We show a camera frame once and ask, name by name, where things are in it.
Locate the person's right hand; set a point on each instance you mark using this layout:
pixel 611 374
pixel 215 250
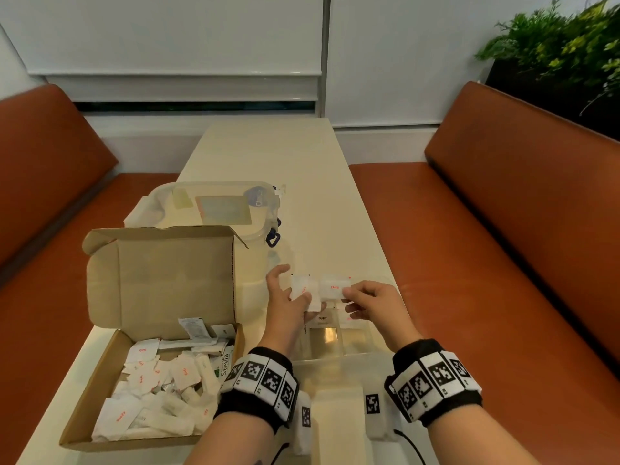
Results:
pixel 387 309

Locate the person's left hand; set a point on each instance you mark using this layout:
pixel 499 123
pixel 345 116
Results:
pixel 283 319

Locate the clear compartment tray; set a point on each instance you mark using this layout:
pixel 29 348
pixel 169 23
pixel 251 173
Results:
pixel 334 343

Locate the brown cardboard box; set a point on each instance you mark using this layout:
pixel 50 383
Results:
pixel 169 280

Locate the pile of white sachets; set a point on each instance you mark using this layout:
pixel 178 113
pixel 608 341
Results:
pixel 155 387

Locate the person's left forearm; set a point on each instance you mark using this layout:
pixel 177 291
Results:
pixel 232 443

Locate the person's right forearm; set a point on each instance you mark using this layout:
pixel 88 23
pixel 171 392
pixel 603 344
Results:
pixel 479 443

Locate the black wristband with marker tiles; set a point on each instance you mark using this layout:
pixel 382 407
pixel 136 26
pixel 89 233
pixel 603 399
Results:
pixel 433 380
pixel 259 382

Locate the clear lidded plastic container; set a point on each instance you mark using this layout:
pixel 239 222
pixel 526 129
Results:
pixel 218 208

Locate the orange leather bench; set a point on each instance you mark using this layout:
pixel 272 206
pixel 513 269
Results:
pixel 508 237
pixel 48 222

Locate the black planter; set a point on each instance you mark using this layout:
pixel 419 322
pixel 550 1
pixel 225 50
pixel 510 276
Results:
pixel 542 91

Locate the white roller blind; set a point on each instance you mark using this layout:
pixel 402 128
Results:
pixel 169 33

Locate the green leafy plant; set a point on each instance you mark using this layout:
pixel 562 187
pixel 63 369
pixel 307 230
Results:
pixel 557 38

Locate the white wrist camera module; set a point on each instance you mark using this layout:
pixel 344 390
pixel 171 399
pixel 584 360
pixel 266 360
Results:
pixel 375 414
pixel 303 423

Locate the grey window frame post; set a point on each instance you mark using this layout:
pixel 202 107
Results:
pixel 323 43

